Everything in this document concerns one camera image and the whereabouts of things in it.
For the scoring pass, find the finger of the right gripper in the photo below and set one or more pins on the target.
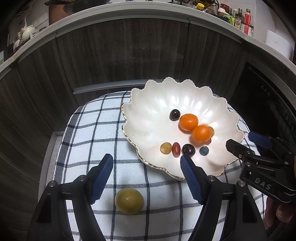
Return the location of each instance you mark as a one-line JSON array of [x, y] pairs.
[[260, 140], [240, 151]]

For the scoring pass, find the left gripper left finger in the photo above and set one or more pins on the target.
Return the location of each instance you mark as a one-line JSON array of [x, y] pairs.
[[50, 220]]

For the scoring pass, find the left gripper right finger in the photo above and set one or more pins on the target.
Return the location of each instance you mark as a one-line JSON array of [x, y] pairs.
[[242, 221]]

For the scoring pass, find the blueberry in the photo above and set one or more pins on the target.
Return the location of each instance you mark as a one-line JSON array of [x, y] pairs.
[[204, 151]]

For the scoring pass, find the orange mandarin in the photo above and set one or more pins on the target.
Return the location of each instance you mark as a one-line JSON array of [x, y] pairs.
[[188, 122], [201, 134]]

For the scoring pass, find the red grape tomato front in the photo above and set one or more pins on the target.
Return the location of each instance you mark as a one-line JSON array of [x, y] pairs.
[[176, 149]]

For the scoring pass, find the right hand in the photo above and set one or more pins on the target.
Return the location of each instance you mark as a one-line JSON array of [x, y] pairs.
[[283, 212]]

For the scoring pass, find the built-in dishwasher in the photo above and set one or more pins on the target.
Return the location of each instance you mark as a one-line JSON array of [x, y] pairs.
[[263, 107]]

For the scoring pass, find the green apple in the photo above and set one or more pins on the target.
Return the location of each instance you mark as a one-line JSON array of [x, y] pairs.
[[129, 201]]

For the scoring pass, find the checkered white cloth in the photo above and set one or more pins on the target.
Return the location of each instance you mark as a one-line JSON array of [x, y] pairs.
[[94, 129]]

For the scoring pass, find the white rice cooker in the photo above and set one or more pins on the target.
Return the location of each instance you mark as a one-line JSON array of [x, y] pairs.
[[279, 44]]

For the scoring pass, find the red label sauce bottle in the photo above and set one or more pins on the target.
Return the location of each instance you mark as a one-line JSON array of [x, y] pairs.
[[247, 26]]

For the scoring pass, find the white teapot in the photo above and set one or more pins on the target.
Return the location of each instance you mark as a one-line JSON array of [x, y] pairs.
[[26, 31]]

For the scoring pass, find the wooden cutting board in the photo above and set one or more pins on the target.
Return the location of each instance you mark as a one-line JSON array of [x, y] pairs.
[[56, 13]]

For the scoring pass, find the black wok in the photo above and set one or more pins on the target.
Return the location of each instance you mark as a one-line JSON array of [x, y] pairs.
[[75, 6]]

